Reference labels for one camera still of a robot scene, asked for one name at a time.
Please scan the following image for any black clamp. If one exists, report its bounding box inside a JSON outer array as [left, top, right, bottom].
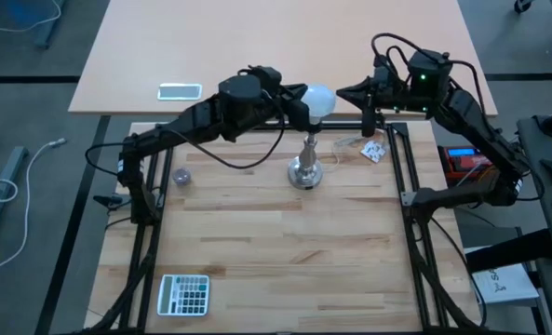
[[92, 194, 124, 209]]

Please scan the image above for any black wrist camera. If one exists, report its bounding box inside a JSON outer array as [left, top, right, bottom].
[[247, 64, 284, 89], [372, 54, 392, 84]]

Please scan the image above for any beige laminate table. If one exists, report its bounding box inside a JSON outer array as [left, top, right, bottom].
[[68, 0, 499, 117]]

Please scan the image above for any clear plastic packet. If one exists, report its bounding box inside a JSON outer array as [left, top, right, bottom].
[[330, 134, 388, 171]]

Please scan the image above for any white floor cable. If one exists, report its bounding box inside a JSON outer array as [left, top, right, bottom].
[[0, 137, 68, 279]]

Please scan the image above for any red device with blue display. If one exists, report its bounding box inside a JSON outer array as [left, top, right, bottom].
[[437, 144, 496, 186]]

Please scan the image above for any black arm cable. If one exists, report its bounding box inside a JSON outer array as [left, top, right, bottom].
[[370, 32, 486, 113], [85, 90, 287, 179]]

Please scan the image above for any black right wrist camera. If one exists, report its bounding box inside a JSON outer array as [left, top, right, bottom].
[[372, 54, 392, 84]]

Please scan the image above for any white lightbulb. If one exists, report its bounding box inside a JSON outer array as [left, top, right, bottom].
[[301, 83, 338, 126]]

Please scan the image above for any black metal beam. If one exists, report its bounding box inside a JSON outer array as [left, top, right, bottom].
[[465, 227, 552, 274]]

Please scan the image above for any silver table lamp base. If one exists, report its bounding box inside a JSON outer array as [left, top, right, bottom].
[[287, 121, 324, 190]]

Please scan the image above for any white desk calculator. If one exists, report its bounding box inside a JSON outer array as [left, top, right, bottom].
[[156, 274, 211, 317]]

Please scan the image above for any white paper box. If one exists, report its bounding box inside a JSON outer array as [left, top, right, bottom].
[[470, 262, 541, 306]]

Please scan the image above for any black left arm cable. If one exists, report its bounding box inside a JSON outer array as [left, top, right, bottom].
[[85, 90, 287, 179]]

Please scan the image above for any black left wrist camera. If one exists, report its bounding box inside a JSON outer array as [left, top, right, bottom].
[[247, 64, 284, 89]]

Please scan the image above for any smartphone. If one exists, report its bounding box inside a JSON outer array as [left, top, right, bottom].
[[157, 82, 203, 101]]

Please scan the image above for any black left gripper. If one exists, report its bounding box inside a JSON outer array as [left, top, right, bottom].
[[260, 82, 313, 135]]

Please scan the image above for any small patterned bowl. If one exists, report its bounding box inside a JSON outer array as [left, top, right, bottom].
[[171, 167, 193, 187]]

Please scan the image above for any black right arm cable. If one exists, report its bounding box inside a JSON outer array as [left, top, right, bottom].
[[370, 32, 486, 113]]

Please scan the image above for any black aluminium table frame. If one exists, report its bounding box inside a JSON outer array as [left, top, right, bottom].
[[82, 119, 484, 335]]

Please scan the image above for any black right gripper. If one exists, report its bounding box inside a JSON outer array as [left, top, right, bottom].
[[335, 75, 411, 139]]

